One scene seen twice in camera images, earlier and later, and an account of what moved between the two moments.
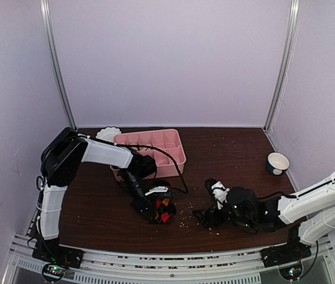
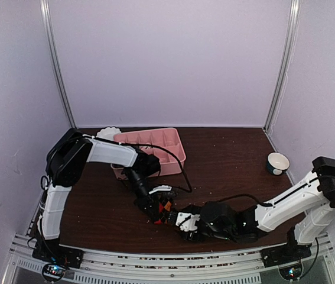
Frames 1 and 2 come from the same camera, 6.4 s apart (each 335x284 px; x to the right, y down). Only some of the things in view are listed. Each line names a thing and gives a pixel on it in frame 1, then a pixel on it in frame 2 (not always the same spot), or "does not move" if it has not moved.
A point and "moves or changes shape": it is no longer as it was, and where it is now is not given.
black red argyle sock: x=166 y=206 moves or changes shape
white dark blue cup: x=277 y=163 does not move
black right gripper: x=205 y=213 to x=188 y=236
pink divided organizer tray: x=164 y=146 does not move
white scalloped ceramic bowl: x=108 y=134 does not move
